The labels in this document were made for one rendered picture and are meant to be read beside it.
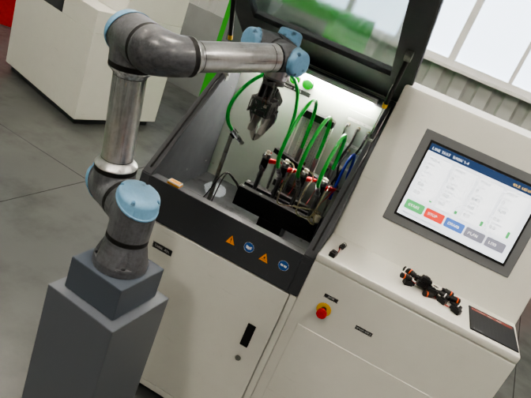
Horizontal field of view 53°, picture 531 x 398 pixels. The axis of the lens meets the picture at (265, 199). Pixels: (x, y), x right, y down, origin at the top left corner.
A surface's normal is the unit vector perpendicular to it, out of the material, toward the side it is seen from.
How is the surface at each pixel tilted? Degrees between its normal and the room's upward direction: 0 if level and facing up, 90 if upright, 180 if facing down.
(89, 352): 90
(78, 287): 90
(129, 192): 7
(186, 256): 90
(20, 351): 0
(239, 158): 90
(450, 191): 76
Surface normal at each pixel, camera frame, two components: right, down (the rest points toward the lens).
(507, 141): -0.25, 0.05
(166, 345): -0.34, 0.26
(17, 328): 0.34, -0.86
